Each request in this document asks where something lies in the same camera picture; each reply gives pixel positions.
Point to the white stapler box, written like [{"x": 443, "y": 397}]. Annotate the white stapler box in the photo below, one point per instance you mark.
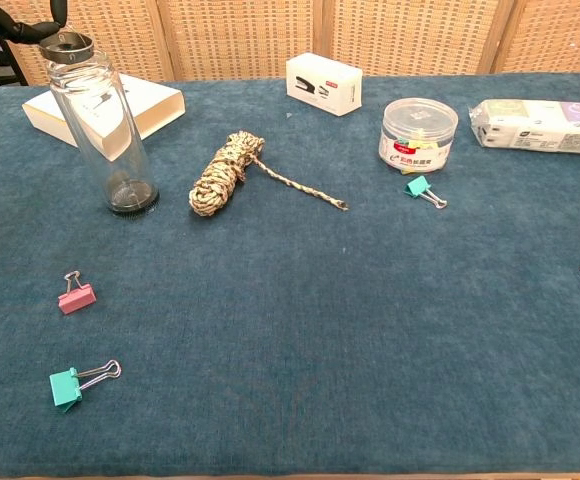
[{"x": 322, "y": 85}]

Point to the wrapped tissue packet bundle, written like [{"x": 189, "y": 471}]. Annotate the wrapped tissue packet bundle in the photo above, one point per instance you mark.
[{"x": 540, "y": 127}]

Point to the clear round binder clip tub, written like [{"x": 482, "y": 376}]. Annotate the clear round binder clip tub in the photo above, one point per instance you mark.
[{"x": 417, "y": 135}]

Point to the pink binder clip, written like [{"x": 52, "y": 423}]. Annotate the pink binder clip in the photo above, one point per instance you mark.
[{"x": 77, "y": 299}]

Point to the blue table cloth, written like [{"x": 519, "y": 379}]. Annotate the blue table cloth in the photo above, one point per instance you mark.
[{"x": 290, "y": 325}]

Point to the clear plastic jar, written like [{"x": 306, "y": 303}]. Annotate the clear plastic jar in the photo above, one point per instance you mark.
[{"x": 102, "y": 140}]

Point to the woven wicker folding screen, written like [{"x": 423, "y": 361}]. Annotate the woven wicker folding screen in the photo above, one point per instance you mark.
[{"x": 410, "y": 35}]

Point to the teal binder clip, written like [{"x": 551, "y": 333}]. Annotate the teal binder clip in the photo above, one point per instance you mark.
[
  {"x": 416, "y": 186},
  {"x": 65, "y": 392}
]

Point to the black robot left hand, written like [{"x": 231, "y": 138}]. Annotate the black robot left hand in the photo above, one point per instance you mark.
[{"x": 25, "y": 32}]

